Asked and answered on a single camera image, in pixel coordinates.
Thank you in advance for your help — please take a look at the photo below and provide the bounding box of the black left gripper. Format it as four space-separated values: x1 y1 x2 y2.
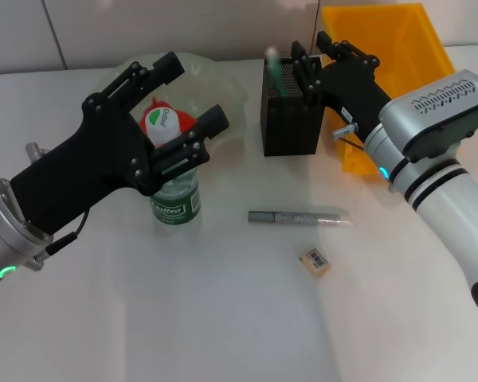
10 51 186 236

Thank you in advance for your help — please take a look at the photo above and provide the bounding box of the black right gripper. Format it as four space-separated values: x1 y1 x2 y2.
289 30 394 141

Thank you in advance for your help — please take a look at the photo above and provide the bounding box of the clear water bottle green label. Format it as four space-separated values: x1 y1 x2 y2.
143 107 202 228

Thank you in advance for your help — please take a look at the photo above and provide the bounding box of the grey marker pen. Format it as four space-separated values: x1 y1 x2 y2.
247 209 354 229

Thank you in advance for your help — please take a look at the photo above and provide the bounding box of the beige eraser with barcode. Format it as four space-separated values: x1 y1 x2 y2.
296 246 331 279

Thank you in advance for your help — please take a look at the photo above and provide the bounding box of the green glass fruit bowl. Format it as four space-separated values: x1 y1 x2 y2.
86 53 250 161

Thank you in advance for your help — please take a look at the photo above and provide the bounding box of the black mesh pen holder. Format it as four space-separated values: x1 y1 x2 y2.
259 57 327 158

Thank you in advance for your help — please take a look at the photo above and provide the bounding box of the yellow plastic bin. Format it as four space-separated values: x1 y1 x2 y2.
321 2 456 175

